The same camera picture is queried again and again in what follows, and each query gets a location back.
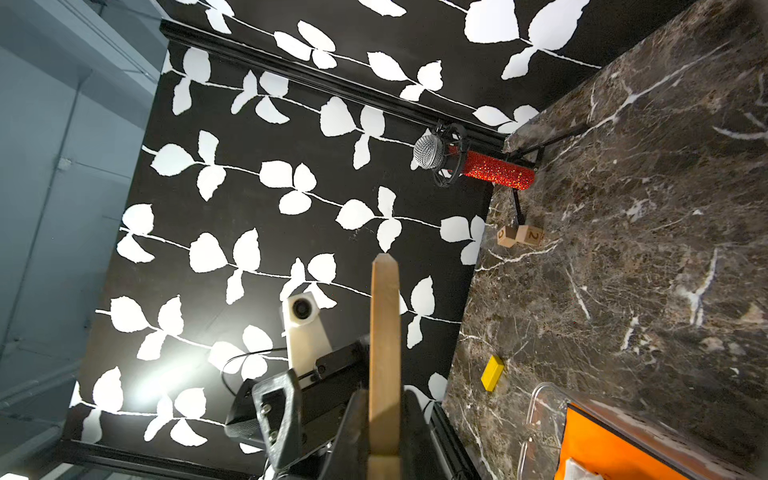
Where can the wooden number cube right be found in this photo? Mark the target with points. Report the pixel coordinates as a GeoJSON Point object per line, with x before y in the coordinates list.
{"type": "Point", "coordinates": [529, 235]}

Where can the yellow block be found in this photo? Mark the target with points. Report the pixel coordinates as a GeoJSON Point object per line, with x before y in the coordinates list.
{"type": "Point", "coordinates": [492, 373]}

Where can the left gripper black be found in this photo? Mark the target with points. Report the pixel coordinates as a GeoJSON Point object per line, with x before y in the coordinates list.
{"type": "Point", "coordinates": [294, 417]}

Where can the wooden letter cube left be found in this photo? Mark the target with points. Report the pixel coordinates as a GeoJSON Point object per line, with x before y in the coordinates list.
{"type": "Point", "coordinates": [507, 236]}

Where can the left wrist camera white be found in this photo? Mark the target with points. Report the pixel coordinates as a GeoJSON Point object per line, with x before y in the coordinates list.
{"type": "Point", "coordinates": [306, 338]}

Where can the clear plastic tissue box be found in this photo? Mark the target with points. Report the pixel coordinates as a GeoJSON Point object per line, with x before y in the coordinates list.
{"type": "Point", "coordinates": [545, 421]}

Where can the orange tissue paper pack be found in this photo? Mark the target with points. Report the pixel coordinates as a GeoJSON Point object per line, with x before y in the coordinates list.
{"type": "Point", "coordinates": [593, 449]}

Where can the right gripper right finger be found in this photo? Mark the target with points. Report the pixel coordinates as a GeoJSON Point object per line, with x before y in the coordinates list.
{"type": "Point", "coordinates": [418, 453]}

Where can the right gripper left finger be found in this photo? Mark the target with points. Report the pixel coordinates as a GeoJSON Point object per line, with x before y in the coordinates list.
{"type": "Point", "coordinates": [349, 456]}

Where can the bamboo tissue box lid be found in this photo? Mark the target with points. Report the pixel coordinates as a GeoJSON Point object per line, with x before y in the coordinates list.
{"type": "Point", "coordinates": [385, 371]}

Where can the black microphone tripod stand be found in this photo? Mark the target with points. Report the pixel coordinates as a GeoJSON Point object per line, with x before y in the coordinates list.
{"type": "Point", "coordinates": [529, 157]}

